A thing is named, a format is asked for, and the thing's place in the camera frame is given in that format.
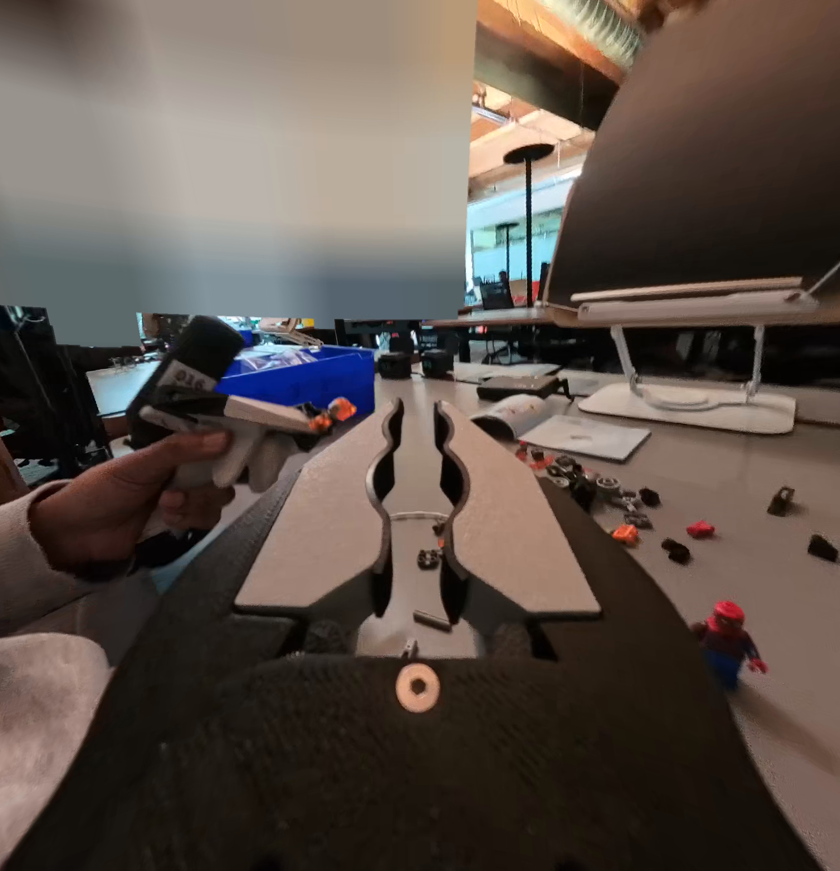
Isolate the person's left forearm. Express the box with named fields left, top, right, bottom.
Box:
left=0, top=480, right=142, bottom=641

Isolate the pile of loose lego pieces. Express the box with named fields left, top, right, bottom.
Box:
left=413, top=441, right=840, bottom=634

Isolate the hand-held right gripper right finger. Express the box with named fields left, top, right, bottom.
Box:
left=432, top=399, right=602, bottom=626

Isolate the black power adapter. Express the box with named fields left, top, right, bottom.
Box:
left=476, top=374, right=575, bottom=404

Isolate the flame head lego minifigure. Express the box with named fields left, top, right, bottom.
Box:
left=299, top=396, right=358, bottom=436

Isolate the person's grey sweater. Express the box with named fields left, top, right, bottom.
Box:
left=0, top=629, right=118, bottom=871

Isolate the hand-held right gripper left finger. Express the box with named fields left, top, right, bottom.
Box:
left=234, top=397, right=405, bottom=619

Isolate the white tablet stand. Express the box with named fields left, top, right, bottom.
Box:
left=570, top=275, right=824, bottom=436

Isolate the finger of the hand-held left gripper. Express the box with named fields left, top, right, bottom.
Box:
left=223, top=395, right=334, bottom=438

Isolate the red blue lego minifigure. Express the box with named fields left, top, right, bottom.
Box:
left=691, top=599, right=769, bottom=693

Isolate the person's left hand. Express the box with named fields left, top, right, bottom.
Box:
left=27, top=429, right=237, bottom=582

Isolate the blue plastic bin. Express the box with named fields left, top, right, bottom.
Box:
left=216, top=343, right=376, bottom=416

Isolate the lego instruction booklet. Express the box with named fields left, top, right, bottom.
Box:
left=471, top=395, right=654, bottom=464

